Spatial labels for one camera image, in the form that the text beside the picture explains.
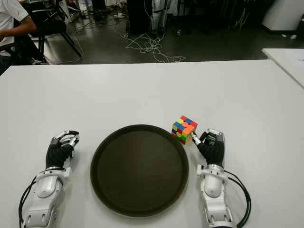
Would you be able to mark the black chair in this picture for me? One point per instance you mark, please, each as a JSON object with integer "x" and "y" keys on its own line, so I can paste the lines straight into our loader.
{"x": 51, "y": 26}

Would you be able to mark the silver humanoid robot legs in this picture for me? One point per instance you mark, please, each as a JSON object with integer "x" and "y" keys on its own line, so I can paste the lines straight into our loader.
{"x": 158, "y": 16}

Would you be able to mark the multicoloured Rubik's cube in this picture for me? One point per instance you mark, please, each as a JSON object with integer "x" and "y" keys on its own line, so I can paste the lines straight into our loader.
{"x": 184, "y": 129}

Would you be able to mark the white side table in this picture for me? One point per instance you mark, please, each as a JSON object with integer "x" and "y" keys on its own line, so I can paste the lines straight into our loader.
{"x": 287, "y": 61}

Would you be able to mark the white paper scrap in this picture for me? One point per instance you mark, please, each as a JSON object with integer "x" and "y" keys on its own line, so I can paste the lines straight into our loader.
{"x": 293, "y": 36}

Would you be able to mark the white box cabinet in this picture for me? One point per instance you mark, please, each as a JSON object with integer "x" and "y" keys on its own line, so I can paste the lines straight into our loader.
{"x": 285, "y": 14}

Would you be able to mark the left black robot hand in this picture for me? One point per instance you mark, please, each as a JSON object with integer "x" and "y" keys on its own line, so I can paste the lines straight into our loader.
{"x": 55, "y": 155}

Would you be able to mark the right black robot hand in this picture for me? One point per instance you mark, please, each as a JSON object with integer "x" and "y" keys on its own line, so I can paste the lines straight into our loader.
{"x": 212, "y": 152}

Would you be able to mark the dark brown round plate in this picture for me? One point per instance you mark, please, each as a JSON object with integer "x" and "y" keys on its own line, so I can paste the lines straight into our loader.
{"x": 140, "y": 171}

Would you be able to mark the black cabinet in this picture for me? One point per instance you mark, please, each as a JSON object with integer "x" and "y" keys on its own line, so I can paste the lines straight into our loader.
{"x": 139, "y": 16}

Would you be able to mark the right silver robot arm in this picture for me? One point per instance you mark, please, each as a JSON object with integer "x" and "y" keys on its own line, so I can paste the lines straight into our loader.
{"x": 213, "y": 187}

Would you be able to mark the person in white shirt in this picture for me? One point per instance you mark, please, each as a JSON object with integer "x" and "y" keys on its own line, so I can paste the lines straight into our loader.
{"x": 10, "y": 21}

